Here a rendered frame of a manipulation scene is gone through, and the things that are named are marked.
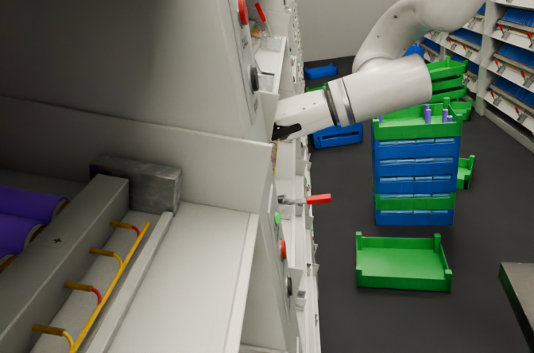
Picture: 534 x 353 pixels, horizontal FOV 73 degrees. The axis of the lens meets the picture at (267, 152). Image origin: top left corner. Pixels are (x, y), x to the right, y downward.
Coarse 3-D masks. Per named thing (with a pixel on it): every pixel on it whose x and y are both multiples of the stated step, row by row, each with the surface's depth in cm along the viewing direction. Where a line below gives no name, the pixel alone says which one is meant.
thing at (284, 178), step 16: (288, 96) 92; (272, 144) 75; (288, 144) 76; (272, 160) 69; (288, 160) 70; (288, 176) 64; (288, 192) 60; (288, 224) 52; (288, 240) 49; (288, 256) 46
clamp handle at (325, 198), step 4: (308, 196) 53; (312, 196) 53; (316, 196) 53; (320, 196) 52; (324, 196) 52; (328, 196) 52; (284, 200) 53; (288, 200) 53; (292, 200) 53; (296, 200) 53; (300, 200) 53; (304, 200) 53; (308, 200) 52; (312, 200) 52; (316, 200) 52; (320, 200) 52; (324, 200) 52; (328, 200) 52; (288, 204) 53; (292, 204) 53; (308, 204) 53
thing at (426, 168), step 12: (372, 144) 157; (372, 156) 157; (456, 156) 133; (384, 168) 141; (396, 168) 140; (408, 168) 139; (420, 168) 138; (432, 168) 137; (444, 168) 136; (456, 168) 135
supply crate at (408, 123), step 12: (408, 108) 148; (420, 108) 147; (432, 108) 146; (444, 108) 144; (372, 120) 142; (384, 120) 151; (396, 120) 149; (408, 120) 147; (420, 120) 145; (432, 120) 144; (456, 120) 127; (384, 132) 134; (396, 132) 133; (408, 132) 132; (420, 132) 132; (432, 132) 131; (444, 132) 130; (456, 132) 129
